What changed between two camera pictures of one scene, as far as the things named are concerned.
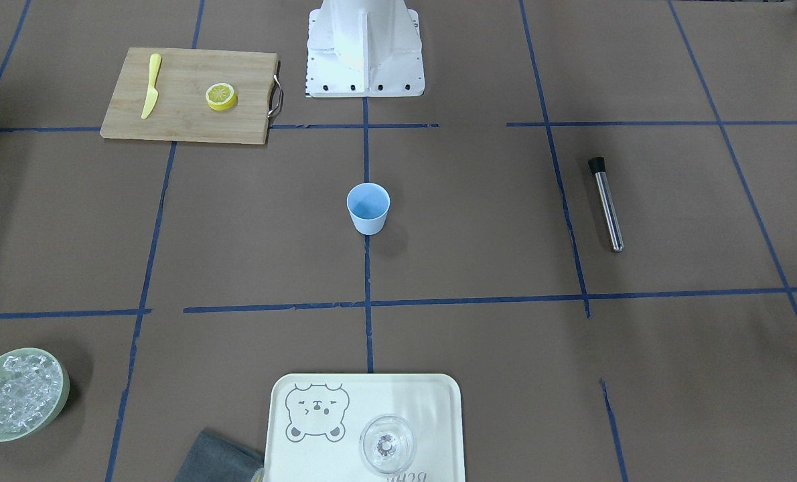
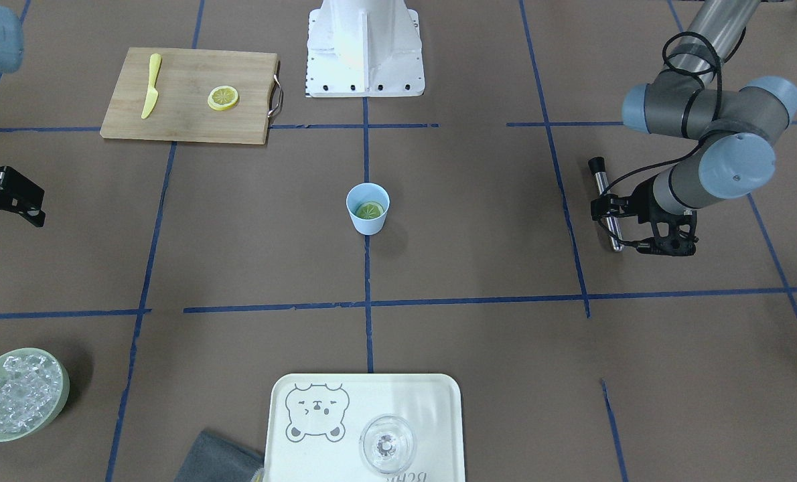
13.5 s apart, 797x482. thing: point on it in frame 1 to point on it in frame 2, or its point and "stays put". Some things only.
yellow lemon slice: x=221 y=96 to x=368 y=210
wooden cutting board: x=217 y=97 stays put
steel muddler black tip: x=597 y=166 stays put
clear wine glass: x=387 y=443 stays put
